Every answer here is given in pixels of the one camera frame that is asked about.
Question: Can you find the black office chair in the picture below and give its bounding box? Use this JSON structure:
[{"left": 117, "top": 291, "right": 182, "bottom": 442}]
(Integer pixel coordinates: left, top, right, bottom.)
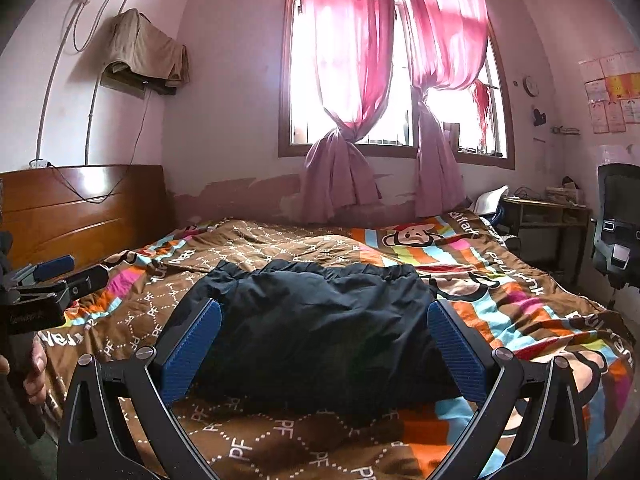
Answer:
[{"left": 589, "top": 163, "right": 640, "bottom": 292}]

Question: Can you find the wooden desk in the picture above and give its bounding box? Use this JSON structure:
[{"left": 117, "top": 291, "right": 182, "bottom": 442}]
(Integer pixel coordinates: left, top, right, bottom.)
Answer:
[{"left": 501, "top": 194, "right": 594, "bottom": 287}]

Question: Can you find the group of wall papers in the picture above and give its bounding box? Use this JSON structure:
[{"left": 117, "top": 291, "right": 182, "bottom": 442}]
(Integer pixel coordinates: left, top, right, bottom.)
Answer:
[{"left": 578, "top": 49, "right": 640, "bottom": 136}]

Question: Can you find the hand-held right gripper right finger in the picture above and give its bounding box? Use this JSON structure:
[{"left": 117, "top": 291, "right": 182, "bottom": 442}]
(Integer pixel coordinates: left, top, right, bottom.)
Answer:
[{"left": 422, "top": 299, "right": 589, "bottom": 480}]

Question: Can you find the colourful printed blanket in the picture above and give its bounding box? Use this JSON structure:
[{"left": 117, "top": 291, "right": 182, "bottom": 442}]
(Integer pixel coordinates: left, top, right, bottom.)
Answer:
[{"left": 37, "top": 212, "right": 636, "bottom": 480}]

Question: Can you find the pink knotted curtain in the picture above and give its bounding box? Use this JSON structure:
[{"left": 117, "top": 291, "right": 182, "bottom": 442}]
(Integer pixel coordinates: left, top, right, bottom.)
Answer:
[
  {"left": 295, "top": 0, "right": 396, "bottom": 223},
  {"left": 400, "top": 0, "right": 490, "bottom": 217}
]

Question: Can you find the red cloth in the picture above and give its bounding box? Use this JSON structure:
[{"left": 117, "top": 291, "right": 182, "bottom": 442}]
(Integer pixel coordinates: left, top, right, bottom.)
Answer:
[{"left": 469, "top": 79, "right": 495, "bottom": 153}]

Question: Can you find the brown framed window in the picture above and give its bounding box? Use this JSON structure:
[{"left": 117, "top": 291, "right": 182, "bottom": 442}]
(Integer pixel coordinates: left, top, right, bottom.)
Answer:
[{"left": 278, "top": 0, "right": 517, "bottom": 171}]

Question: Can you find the person's left hand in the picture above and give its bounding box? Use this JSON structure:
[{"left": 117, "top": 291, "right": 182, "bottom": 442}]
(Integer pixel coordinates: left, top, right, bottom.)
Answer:
[{"left": 22, "top": 336, "right": 49, "bottom": 407}]

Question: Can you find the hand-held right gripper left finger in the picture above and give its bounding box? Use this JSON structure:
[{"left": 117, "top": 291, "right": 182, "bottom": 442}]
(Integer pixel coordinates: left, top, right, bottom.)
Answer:
[{"left": 56, "top": 298, "right": 223, "bottom": 480}]

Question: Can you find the dark navy puffer jacket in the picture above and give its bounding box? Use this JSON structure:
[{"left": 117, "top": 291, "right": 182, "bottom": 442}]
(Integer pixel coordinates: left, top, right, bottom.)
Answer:
[{"left": 172, "top": 259, "right": 469, "bottom": 423}]

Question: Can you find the thin white pipe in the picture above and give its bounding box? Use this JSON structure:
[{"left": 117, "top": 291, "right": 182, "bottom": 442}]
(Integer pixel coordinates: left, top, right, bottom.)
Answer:
[
  {"left": 36, "top": 0, "right": 95, "bottom": 167},
  {"left": 84, "top": 0, "right": 140, "bottom": 167}
]

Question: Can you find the beige cloth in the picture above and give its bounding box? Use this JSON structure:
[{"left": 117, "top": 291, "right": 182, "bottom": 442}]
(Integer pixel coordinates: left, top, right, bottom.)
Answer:
[{"left": 102, "top": 8, "right": 191, "bottom": 89}]

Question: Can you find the dark wall-mounted box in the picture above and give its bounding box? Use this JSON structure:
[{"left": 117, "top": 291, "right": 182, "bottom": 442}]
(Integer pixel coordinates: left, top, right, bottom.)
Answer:
[{"left": 99, "top": 66, "right": 179, "bottom": 97}]

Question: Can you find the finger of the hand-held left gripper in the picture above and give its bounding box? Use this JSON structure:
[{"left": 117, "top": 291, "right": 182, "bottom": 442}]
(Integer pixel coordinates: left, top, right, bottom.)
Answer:
[
  {"left": 7, "top": 255, "right": 77, "bottom": 292},
  {"left": 64, "top": 265, "right": 110, "bottom": 302}
]

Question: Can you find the black cable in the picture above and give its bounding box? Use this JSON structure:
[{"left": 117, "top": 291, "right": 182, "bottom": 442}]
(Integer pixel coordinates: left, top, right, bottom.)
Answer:
[{"left": 50, "top": 87, "right": 150, "bottom": 205}]

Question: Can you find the wooden bed headboard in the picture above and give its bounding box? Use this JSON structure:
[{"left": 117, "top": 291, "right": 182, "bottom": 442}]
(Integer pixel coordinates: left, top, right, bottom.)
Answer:
[{"left": 0, "top": 164, "right": 176, "bottom": 272}]

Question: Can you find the white pillow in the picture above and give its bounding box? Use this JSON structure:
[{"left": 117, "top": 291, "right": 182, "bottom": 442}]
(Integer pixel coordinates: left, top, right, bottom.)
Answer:
[{"left": 471, "top": 185, "right": 512, "bottom": 217}]

